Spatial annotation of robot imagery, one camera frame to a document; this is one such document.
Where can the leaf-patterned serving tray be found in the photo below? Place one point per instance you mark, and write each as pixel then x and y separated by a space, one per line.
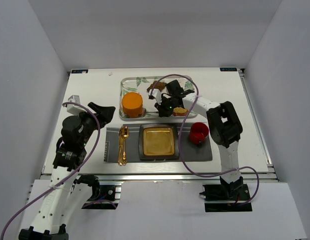
pixel 139 85

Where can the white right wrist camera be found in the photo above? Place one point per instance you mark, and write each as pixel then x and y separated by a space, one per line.
pixel 155 94

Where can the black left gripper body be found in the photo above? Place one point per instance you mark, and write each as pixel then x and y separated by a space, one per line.
pixel 95 116

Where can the grey striped placemat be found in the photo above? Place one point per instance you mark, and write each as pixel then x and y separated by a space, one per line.
pixel 190 152

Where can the black square plate gold centre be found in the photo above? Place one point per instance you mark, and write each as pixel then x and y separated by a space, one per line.
pixel 158 142

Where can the blue table label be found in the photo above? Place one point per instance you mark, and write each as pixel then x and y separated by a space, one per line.
pixel 228 69
pixel 79 71

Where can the blue table label right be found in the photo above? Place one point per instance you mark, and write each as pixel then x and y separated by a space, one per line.
pixel 228 69

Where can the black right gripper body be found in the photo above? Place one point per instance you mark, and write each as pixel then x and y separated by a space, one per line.
pixel 175 92

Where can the gold fork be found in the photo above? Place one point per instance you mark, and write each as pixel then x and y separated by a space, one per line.
pixel 120 146

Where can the red cup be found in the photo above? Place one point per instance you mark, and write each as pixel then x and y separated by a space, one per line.
pixel 198 133

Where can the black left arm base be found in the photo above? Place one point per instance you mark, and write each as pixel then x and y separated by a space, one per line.
pixel 103 196

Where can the round orange cake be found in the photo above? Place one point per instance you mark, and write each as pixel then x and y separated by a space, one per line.
pixel 132 104

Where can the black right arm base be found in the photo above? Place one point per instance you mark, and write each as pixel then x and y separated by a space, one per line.
pixel 216 199

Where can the yellow loaf cake slice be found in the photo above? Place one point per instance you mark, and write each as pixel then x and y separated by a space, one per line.
pixel 179 112

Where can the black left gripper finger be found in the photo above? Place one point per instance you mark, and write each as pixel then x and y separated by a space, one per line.
pixel 104 120
pixel 103 113

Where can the brown chocolate bread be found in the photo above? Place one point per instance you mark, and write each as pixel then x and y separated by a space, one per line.
pixel 160 86

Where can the silver cake server wooden handle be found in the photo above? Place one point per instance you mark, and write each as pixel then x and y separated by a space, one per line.
pixel 149 114

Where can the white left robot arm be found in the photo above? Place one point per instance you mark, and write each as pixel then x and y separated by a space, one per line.
pixel 68 192

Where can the aluminium table frame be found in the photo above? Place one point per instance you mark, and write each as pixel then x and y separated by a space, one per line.
pixel 102 86

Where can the blue table label left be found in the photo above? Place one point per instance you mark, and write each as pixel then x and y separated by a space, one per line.
pixel 79 71

